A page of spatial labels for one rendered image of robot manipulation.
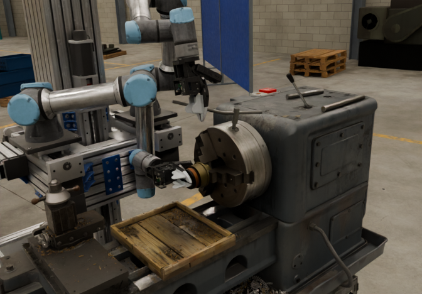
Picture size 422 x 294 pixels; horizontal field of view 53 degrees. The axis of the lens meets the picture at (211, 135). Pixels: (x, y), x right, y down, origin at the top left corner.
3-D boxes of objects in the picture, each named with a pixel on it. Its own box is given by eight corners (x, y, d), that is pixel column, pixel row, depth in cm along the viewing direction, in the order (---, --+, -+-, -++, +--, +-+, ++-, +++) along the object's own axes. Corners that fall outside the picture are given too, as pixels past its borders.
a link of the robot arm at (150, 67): (130, 92, 206) (128, 64, 202) (158, 90, 208) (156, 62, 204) (131, 97, 195) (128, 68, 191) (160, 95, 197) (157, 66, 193)
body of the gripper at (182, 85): (174, 97, 137) (168, 60, 135) (196, 93, 142) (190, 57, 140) (188, 97, 131) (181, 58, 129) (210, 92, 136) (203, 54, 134)
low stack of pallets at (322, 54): (312, 66, 1014) (313, 48, 1001) (346, 69, 964) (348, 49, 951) (287, 75, 921) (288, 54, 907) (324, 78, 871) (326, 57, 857)
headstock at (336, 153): (294, 154, 228) (296, 83, 215) (375, 180, 192) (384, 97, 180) (210, 186, 193) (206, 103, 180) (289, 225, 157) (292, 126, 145)
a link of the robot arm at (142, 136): (129, 65, 173) (134, 174, 188) (126, 70, 163) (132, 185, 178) (157, 65, 174) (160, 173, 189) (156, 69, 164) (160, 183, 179)
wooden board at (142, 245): (177, 208, 173) (176, 200, 172) (236, 245, 146) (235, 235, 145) (110, 235, 155) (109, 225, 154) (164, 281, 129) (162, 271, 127)
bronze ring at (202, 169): (198, 156, 156) (178, 164, 151) (215, 163, 150) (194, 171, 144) (200, 179, 159) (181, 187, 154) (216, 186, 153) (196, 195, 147)
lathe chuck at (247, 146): (206, 174, 181) (215, 108, 166) (257, 215, 160) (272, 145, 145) (189, 179, 175) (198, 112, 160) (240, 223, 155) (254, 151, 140)
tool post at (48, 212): (71, 219, 136) (66, 191, 133) (80, 228, 131) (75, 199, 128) (48, 227, 132) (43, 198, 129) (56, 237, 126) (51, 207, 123)
